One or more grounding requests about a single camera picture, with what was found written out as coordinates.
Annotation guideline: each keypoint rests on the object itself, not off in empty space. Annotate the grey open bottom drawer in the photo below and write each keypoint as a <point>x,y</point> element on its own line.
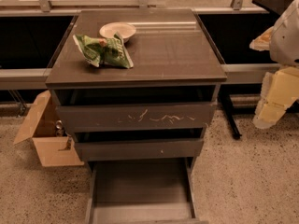
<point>142,192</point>

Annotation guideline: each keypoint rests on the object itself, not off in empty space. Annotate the open cardboard box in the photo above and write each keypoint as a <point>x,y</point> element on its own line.
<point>39,126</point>

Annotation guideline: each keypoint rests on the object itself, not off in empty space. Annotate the black table top right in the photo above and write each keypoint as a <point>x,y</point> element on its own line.
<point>273,6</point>

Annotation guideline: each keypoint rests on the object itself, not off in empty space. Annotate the metal can in box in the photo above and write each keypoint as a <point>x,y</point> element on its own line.
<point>59,128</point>

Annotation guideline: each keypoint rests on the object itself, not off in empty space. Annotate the white paper bowl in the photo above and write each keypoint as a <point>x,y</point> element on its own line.
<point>125,30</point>

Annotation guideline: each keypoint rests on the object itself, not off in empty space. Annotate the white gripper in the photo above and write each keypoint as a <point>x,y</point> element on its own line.
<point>287,41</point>

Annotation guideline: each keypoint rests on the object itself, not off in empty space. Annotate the grey middle drawer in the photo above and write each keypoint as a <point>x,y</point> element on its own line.
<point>137,150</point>

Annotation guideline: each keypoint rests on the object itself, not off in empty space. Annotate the black table leg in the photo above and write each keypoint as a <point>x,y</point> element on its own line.
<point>228,108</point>

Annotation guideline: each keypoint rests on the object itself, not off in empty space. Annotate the grey top drawer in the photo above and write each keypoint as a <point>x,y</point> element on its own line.
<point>101,118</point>

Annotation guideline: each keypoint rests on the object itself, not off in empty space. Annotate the dark grey drawer cabinet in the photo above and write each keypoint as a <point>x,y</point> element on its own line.
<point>173,63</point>

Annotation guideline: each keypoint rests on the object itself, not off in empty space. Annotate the green jalapeno chip bag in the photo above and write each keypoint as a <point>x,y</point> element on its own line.
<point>104,51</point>

